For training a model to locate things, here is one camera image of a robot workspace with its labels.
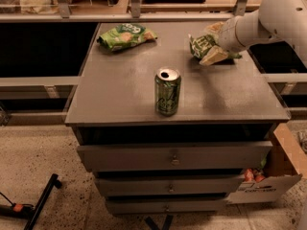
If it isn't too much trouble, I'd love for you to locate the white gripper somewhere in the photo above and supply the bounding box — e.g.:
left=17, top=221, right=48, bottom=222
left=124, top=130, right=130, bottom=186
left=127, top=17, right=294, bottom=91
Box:
left=200, top=17, right=241, bottom=66

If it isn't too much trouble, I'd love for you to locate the green jalapeno chip bag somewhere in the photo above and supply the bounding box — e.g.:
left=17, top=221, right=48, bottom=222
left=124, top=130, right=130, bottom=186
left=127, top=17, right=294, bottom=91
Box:
left=189, top=34, right=242, bottom=59

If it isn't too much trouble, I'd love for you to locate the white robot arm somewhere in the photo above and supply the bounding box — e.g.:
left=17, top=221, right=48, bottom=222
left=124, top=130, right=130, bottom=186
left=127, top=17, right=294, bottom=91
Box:
left=200, top=0, right=307, bottom=66

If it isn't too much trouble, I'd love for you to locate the green soda can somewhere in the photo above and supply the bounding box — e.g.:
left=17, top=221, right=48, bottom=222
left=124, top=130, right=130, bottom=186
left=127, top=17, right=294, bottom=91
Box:
left=154, top=67, right=181, bottom=116

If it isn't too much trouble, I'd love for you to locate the green cracker snack bag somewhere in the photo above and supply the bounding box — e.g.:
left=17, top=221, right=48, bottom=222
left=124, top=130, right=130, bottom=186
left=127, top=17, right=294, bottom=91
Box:
left=97, top=23, right=157, bottom=52

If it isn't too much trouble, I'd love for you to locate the grey drawer cabinet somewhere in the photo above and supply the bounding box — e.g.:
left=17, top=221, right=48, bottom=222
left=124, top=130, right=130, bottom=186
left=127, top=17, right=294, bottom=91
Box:
left=66, top=22, right=288, bottom=215

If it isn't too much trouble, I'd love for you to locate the top grey drawer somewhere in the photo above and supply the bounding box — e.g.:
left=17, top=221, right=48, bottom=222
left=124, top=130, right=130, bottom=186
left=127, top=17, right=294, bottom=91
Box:
left=77, top=141, right=272, bottom=172

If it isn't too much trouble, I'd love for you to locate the grey drawer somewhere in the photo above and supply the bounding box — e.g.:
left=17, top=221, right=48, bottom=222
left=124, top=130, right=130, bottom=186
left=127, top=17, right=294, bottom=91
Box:
left=95, top=175, right=243, bottom=196
left=106, top=198, right=226, bottom=215
left=77, top=141, right=272, bottom=172

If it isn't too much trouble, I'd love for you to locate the cardboard box with snacks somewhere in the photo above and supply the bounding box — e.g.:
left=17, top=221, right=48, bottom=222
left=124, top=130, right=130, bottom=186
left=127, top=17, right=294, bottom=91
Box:
left=227, top=124, right=307, bottom=204

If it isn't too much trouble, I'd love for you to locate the bottom grey drawer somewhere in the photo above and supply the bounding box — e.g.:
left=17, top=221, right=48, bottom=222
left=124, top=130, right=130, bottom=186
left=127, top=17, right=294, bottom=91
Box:
left=106, top=198, right=226, bottom=215

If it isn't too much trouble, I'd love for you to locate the middle grey drawer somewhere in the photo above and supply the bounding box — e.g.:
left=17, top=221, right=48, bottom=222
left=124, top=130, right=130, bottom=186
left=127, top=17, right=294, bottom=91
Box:
left=95, top=175, right=243, bottom=196

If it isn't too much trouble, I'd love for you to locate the black floor stand leg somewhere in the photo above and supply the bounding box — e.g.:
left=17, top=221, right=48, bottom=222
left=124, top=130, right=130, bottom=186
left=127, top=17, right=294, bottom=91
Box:
left=0, top=173, right=62, bottom=230

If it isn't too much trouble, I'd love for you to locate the metal shelf rail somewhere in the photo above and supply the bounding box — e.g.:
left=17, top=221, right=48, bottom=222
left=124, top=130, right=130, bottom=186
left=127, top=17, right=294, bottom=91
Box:
left=0, top=0, right=294, bottom=23

